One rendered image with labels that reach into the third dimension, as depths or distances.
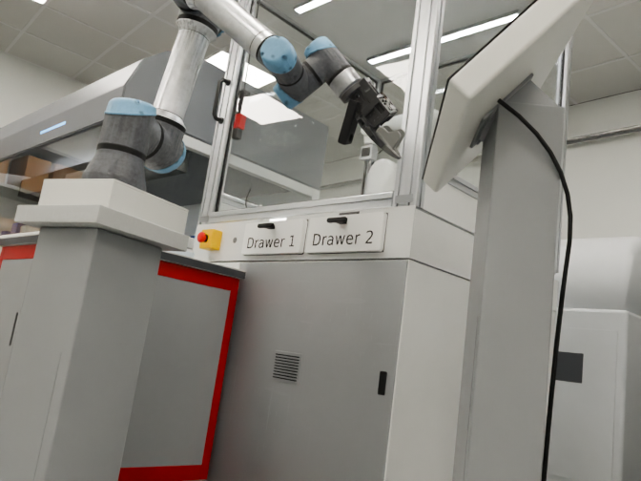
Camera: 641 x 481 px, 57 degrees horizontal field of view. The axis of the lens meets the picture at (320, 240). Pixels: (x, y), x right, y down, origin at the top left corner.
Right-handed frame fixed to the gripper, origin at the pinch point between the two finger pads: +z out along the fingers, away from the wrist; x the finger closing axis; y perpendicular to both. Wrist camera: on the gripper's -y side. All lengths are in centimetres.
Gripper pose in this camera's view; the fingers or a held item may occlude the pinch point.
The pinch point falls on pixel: (394, 156)
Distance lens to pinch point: 153.6
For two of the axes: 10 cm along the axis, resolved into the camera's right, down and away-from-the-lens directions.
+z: 6.2, 7.8, -0.7
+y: 6.6, -5.7, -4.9
